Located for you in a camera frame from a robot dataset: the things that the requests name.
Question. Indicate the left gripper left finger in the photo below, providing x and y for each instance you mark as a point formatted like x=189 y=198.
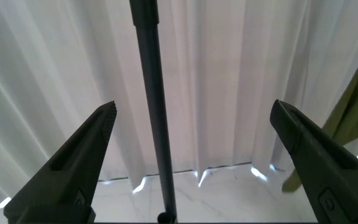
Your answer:
x=70 y=174

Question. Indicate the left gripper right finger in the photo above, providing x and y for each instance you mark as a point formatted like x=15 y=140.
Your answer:
x=331 y=180

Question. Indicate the green printed shirt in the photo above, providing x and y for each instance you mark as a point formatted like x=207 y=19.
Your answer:
x=356 y=109

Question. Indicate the black clothes rack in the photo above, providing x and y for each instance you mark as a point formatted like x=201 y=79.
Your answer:
x=154 y=93

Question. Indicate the white curtain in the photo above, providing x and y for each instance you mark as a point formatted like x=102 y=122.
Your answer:
x=57 y=62

